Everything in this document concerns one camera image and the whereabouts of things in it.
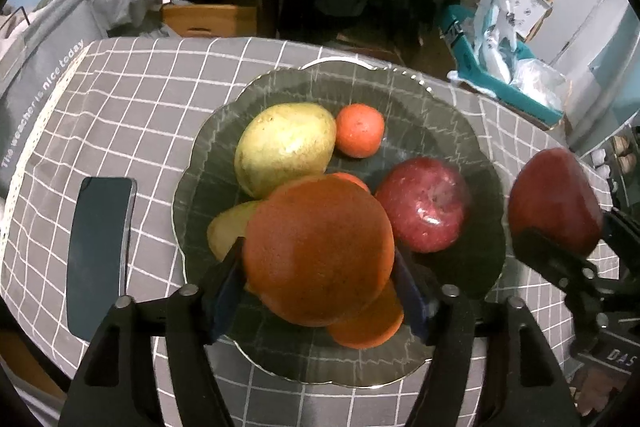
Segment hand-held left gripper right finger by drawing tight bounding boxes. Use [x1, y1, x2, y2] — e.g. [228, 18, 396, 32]
[392, 247, 578, 427]

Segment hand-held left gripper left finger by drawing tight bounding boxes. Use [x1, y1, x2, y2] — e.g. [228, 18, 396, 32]
[60, 237, 248, 427]

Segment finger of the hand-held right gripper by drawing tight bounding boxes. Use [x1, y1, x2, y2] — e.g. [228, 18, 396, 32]
[512, 229, 598, 295]
[602, 207, 640, 258]

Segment yellow pear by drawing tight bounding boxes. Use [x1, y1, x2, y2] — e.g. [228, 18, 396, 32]
[206, 199, 263, 263]

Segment dark red apple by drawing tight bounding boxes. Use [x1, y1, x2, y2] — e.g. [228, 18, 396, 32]
[507, 148, 605, 258]

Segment large orange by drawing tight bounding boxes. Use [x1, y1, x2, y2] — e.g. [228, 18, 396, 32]
[242, 179, 396, 328]

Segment small orange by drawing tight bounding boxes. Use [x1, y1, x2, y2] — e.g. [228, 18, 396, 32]
[330, 172, 372, 195]
[335, 103, 386, 158]

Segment yellow-green apple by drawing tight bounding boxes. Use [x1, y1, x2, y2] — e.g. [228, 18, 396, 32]
[234, 103, 337, 200]

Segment scalloped glass plate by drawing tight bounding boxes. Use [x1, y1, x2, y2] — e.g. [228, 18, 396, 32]
[172, 57, 506, 390]

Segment shoe rack with shoes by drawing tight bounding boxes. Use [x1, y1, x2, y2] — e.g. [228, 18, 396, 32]
[585, 127, 640, 208]

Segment black smartphone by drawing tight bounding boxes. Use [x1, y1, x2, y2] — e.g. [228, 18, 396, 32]
[65, 177, 138, 343]

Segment clear plastic bag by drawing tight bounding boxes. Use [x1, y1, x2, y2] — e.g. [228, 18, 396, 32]
[510, 57, 568, 110]

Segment grey checkered tablecloth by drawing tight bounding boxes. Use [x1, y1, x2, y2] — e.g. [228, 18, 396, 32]
[0, 37, 616, 427]

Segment teal plastic crate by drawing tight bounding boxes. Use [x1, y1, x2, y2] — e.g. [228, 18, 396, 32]
[439, 4, 566, 128]

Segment white patterned box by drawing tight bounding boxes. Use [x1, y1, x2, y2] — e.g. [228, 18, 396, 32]
[515, 0, 553, 42]

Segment printed rice bag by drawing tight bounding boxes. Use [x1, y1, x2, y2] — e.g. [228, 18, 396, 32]
[462, 0, 533, 82]

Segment wooden drawer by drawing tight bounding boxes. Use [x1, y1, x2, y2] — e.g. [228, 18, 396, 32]
[162, 4, 258, 38]

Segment grey fabric storage bin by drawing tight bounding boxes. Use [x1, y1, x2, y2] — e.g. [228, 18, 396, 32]
[0, 0, 108, 198]

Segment white crumpled clothes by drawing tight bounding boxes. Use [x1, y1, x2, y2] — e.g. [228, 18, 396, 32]
[0, 7, 31, 42]

